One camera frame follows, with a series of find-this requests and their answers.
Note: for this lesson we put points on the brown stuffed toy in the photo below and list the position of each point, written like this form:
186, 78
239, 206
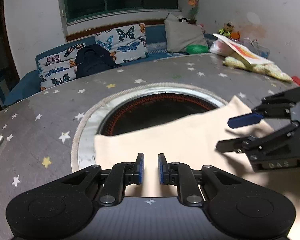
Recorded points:
227, 30

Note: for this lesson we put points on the green plastic bag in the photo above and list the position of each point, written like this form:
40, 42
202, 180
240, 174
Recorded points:
196, 49

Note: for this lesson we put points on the artificial flower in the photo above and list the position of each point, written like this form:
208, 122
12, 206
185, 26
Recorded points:
193, 1

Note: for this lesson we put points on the grey pillow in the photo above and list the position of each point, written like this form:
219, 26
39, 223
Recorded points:
182, 35

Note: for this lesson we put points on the black round induction cooker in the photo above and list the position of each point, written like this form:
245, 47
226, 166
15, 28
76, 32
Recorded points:
152, 115

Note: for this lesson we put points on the panda plush toy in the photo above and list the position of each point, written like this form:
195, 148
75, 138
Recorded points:
183, 19

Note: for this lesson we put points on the black backpack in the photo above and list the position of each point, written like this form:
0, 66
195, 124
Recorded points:
95, 60

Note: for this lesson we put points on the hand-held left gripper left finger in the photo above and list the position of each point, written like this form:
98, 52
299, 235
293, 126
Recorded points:
140, 167

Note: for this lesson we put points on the dark wooden door frame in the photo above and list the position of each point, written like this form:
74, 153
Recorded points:
0, 42

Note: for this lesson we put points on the beige cloth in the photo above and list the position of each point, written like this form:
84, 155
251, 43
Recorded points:
177, 140

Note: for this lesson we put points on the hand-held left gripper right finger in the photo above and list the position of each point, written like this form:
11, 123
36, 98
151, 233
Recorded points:
161, 168

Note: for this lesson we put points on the white pink plastic bag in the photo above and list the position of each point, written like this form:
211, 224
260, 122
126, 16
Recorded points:
218, 47

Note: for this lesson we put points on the white picture card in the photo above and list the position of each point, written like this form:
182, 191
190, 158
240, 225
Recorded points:
245, 51

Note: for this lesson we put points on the yellow fuzzy cloth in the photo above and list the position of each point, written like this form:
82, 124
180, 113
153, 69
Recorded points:
265, 71

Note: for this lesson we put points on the blue sofa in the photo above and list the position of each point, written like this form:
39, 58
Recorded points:
22, 87

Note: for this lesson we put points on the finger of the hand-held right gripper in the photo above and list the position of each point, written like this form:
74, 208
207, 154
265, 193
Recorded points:
242, 120
230, 145

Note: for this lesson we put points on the round metal cooker rim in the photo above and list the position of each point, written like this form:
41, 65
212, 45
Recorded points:
90, 120

